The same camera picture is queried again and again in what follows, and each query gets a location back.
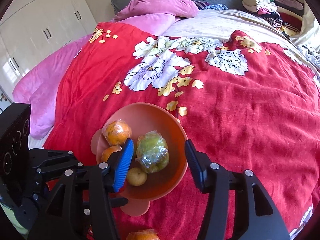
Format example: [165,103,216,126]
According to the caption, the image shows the cream curtain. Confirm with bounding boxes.
[290,6,320,47]

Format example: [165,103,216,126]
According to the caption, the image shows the pink quilt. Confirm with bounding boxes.
[12,0,199,139]

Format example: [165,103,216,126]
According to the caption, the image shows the crumpled white cloth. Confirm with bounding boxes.
[296,44,320,68]

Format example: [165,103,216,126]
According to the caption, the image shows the pile of folded clothes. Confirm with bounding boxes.
[241,0,307,37]

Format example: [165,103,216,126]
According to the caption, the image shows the red floral blanket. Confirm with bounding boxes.
[42,22,320,240]

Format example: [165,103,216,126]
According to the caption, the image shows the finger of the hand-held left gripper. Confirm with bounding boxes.
[36,161,84,180]
[29,149,75,168]

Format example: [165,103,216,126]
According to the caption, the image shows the beige bed cover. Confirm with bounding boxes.
[164,9,300,53]

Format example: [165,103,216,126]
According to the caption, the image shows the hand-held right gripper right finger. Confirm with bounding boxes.
[184,139,290,240]

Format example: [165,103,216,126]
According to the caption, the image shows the small green citrus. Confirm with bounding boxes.
[135,130,170,174]

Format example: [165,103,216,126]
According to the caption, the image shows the plastic orange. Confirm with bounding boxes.
[101,145,123,164]
[126,228,161,240]
[102,120,132,147]

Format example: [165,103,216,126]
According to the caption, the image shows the dark patterned pillow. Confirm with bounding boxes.
[194,0,229,11]

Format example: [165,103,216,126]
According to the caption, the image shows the cream wardrobe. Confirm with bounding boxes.
[0,0,97,103]

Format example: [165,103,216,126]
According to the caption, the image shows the brown round longan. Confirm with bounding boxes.
[126,167,148,187]

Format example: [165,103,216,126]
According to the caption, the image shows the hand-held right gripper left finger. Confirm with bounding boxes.
[27,138,135,240]

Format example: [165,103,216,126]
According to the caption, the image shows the white bed sheet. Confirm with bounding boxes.
[27,127,54,151]

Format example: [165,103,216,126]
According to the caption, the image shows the pink plastic bowl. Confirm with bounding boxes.
[90,102,188,217]

